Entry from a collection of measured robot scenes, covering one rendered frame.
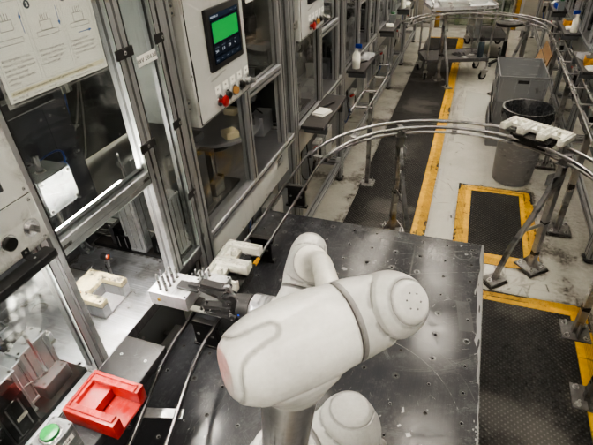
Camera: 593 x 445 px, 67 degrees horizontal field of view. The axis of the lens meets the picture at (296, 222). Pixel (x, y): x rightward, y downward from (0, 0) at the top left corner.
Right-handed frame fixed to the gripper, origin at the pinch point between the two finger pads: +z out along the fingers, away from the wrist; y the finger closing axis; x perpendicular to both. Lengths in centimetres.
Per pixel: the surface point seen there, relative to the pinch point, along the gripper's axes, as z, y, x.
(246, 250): 2.8, -17.5, -42.5
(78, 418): 10.5, -9.3, 39.7
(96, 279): 38.2, -6.6, -2.0
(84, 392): 13.3, -7.9, 33.8
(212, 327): -0.1, -22.3, -6.7
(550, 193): -124, -47, -170
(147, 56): 19, 59, -29
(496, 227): -107, -103, -212
